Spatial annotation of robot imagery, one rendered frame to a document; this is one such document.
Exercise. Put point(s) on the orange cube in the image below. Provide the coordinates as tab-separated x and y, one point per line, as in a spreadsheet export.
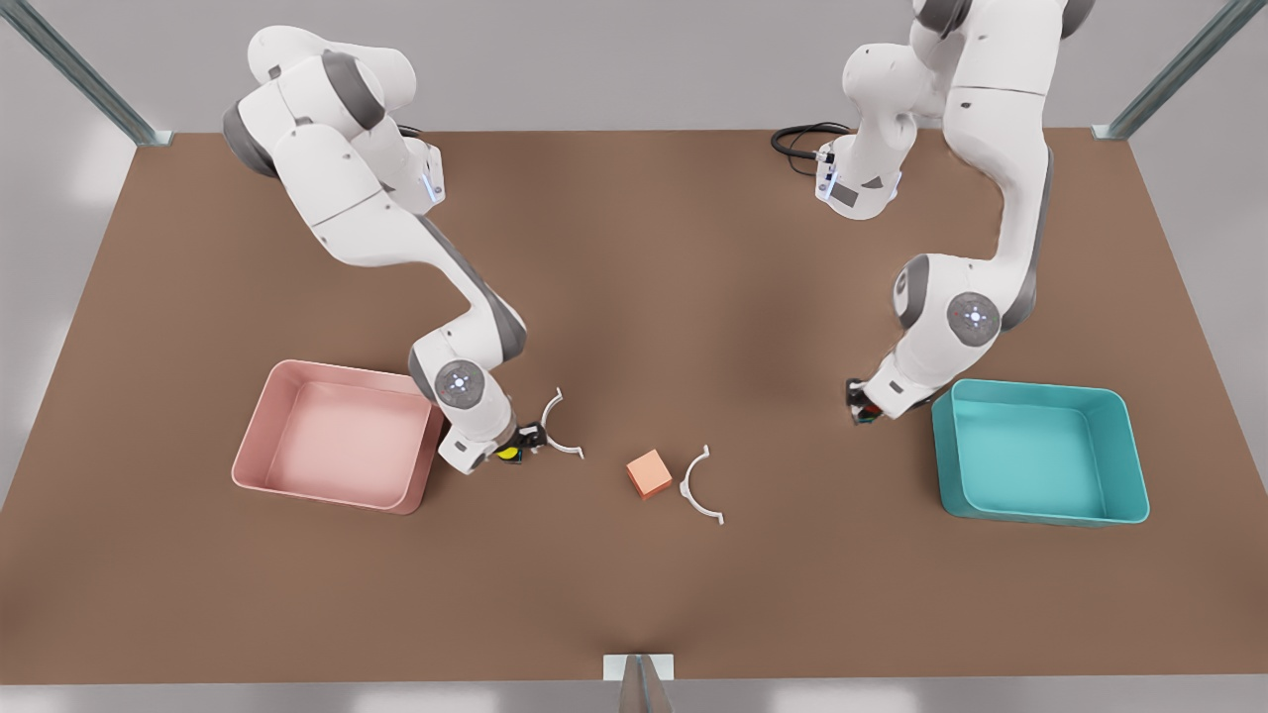
649	473

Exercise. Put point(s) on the silver frame post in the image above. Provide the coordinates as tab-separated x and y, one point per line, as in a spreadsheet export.
79	74
639	683
1179	69

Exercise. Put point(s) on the blue storage box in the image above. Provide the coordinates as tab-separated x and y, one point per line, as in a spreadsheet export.
1040	451

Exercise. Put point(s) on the white curved bracket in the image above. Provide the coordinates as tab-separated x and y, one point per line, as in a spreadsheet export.
551	436
690	492

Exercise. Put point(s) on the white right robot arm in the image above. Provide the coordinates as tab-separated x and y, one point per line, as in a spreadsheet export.
342	188

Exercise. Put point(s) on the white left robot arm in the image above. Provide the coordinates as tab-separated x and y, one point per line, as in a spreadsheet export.
991	129

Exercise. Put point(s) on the pink storage box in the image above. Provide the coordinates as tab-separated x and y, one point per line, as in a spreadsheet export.
337	436

